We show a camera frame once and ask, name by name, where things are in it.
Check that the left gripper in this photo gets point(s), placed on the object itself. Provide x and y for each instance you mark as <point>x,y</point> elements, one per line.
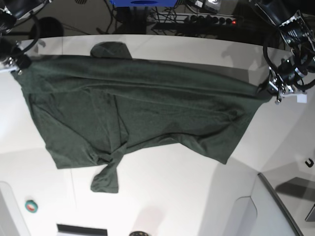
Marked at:
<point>281,88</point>

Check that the dark green t-shirt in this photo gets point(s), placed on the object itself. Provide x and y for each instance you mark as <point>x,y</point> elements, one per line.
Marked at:
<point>92,110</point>

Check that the black round dotted object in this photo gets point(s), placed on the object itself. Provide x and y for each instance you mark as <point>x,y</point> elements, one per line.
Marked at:
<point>138,233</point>

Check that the green red tape roll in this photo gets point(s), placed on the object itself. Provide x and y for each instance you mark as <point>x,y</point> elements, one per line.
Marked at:
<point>31,206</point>

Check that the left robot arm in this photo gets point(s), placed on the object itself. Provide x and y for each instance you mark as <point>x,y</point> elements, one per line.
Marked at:
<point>286,17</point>

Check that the black U-shaped clip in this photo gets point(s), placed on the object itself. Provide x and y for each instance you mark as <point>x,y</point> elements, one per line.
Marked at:
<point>309,163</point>

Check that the white power strip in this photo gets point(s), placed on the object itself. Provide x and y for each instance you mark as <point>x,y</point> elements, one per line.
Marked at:
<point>185,18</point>

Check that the white tray with black slot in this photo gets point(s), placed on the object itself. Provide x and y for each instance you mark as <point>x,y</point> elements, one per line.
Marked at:
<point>81,231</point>

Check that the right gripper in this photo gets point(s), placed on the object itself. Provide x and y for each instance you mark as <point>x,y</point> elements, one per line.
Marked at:
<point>14,64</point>

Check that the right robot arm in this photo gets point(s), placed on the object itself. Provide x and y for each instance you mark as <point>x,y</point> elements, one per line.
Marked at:
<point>13,13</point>

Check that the blue plastic bin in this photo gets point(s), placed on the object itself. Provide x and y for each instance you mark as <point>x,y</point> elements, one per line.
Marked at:
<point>136,3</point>

